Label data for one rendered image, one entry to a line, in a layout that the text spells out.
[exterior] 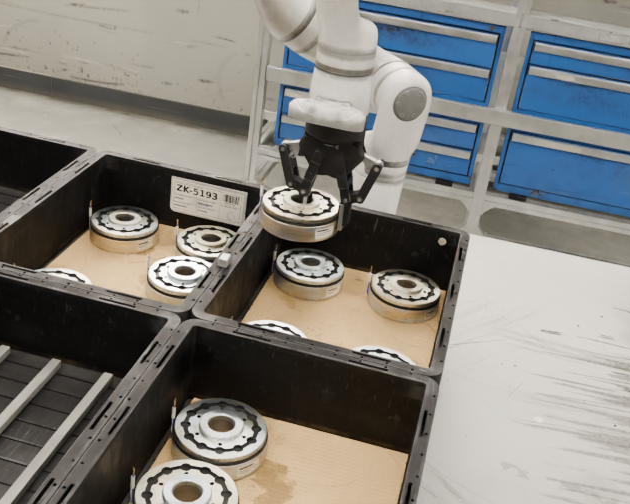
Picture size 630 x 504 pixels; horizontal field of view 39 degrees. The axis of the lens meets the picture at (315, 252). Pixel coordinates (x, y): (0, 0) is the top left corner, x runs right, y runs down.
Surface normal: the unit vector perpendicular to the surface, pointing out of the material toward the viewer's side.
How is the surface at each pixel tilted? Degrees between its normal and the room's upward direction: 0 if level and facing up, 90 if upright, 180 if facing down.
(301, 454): 0
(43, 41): 90
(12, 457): 0
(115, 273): 0
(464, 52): 90
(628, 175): 90
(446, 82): 90
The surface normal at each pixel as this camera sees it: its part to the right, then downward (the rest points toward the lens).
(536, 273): 0.13, -0.87
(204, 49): -0.21, 0.44
